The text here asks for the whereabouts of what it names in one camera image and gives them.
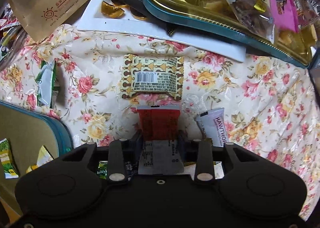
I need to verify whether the yellow patterned biscuit packet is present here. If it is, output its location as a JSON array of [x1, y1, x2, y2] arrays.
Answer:
[[120, 54, 184, 100]]

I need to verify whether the white flat board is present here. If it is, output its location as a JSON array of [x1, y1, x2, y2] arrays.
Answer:
[[76, 0, 246, 62]]

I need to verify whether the green foil candy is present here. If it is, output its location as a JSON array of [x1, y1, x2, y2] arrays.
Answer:
[[97, 161, 108, 180]]

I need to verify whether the floral tablecloth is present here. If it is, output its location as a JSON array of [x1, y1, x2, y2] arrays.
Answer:
[[1, 25, 319, 219]]

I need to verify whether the white hawthorn candy bar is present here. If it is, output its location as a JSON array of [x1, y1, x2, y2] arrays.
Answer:
[[195, 108, 229, 147]]

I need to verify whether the blue white candy packet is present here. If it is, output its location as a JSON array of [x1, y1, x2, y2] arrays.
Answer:
[[124, 161, 138, 180]]

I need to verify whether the gold teal snack tin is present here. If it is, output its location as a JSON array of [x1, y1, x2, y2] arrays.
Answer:
[[143, 0, 313, 67]]

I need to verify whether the gold metal tray lid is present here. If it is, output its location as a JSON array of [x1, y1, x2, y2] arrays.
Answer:
[[0, 100, 74, 213]]

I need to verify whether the red white wafer packet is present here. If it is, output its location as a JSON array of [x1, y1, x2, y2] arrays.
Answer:
[[137, 105, 184, 175]]

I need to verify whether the green pea snack packet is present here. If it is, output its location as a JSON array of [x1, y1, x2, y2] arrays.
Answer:
[[0, 138, 19, 179]]

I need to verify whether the gold coin chocolate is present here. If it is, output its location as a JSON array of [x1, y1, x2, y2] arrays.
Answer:
[[100, 1, 125, 19]]

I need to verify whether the yellow white snack packet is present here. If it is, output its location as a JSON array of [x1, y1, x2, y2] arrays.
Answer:
[[26, 146, 54, 173]]

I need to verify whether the green white snack packet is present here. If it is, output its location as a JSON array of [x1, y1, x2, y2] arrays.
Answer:
[[35, 60, 59, 108]]

